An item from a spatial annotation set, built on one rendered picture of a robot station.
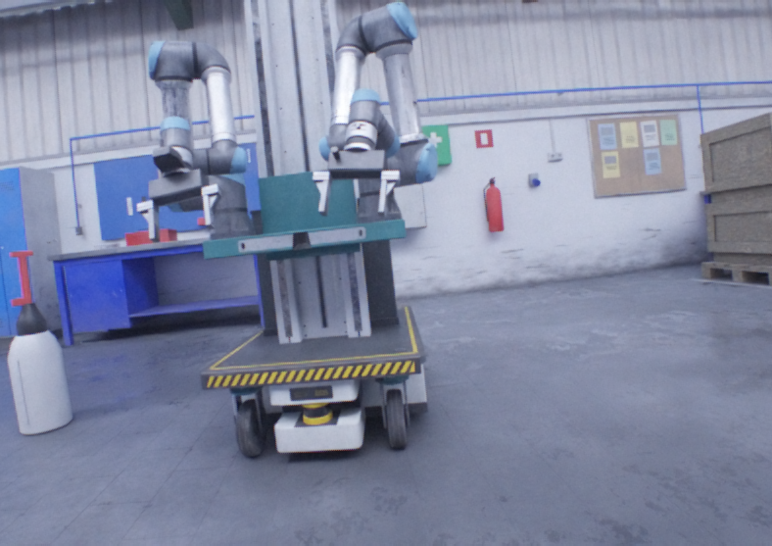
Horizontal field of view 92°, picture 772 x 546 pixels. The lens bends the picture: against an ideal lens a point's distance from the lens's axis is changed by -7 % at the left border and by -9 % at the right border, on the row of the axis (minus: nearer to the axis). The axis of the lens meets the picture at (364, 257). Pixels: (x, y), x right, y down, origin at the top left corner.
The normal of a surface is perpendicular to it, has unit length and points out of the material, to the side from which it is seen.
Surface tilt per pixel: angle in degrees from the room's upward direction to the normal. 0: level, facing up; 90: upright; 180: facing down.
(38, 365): 90
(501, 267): 90
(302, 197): 90
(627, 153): 90
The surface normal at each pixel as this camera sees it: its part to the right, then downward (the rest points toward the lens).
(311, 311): -0.07, 0.04
